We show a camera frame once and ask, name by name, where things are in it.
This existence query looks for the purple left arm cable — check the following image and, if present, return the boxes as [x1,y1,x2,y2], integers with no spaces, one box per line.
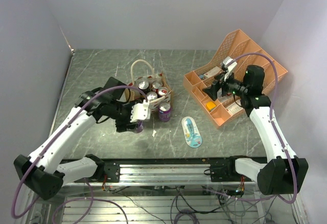
[10,85,148,224]

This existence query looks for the purple Fanta can front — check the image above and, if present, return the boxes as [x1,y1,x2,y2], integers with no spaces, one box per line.
[135,121,144,133]

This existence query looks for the yellow block in organizer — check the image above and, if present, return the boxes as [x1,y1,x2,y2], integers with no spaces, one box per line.
[205,101,217,112]

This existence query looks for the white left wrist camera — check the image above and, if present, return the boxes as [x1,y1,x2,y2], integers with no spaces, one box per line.
[130,100,151,123]

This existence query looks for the blue Red Bull can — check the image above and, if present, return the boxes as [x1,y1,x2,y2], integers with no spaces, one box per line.
[157,86,169,97]

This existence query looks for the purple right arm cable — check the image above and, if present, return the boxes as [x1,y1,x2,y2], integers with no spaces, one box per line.
[201,52,298,205]

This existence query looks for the aluminium mounting rail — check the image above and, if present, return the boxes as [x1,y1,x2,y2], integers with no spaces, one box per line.
[61,163,264,186]

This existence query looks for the orange plastic desk organizer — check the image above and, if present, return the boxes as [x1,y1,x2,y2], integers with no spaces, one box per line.
[183,30,287,128]

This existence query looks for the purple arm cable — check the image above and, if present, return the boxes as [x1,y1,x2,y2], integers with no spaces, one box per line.
[10,85,148,224]
[201,52,298,205]

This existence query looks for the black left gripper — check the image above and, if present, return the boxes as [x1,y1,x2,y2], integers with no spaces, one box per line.
[108,99,142,132]

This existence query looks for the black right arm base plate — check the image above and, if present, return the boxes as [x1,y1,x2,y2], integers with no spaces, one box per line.
[203,155,247,182]

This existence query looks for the red cola can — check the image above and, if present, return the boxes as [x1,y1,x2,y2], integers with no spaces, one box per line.
[147,92,158,103]
[151,80,162,92]

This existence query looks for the white card in organizer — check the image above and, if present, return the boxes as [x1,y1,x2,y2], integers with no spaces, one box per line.
[226,104,242,116]

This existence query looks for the purple Fanta can by bag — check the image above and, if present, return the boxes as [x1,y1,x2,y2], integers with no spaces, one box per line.
[158,102,171,122]

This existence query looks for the blue correction tape package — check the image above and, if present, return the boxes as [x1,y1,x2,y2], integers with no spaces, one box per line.
[181,117,202,148]

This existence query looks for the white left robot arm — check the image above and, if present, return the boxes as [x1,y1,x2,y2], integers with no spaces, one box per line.
[13,77,143,200]

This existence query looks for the watermelon canvas bag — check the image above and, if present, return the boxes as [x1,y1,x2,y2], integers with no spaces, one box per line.
[129,59,173,113]

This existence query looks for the black yellow beverage can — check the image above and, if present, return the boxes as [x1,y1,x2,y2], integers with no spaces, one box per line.
[137,80,150,95]

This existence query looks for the purple fanta can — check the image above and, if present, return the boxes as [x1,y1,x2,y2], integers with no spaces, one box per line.
[158,102,171,122]
[135,121,144,133]

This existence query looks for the red white box in organizer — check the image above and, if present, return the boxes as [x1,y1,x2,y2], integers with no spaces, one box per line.
[203,66,222,79]

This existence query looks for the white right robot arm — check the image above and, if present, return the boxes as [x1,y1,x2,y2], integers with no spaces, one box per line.
[203,65,309,195]

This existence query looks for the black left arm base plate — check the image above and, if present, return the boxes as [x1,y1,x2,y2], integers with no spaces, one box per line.
[89,158,120,183]

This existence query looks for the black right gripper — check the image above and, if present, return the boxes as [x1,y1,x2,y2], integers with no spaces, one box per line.
[202,69,248,101]

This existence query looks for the red cola can in bag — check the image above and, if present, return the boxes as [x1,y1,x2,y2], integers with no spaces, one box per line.
[151,80,162,92]

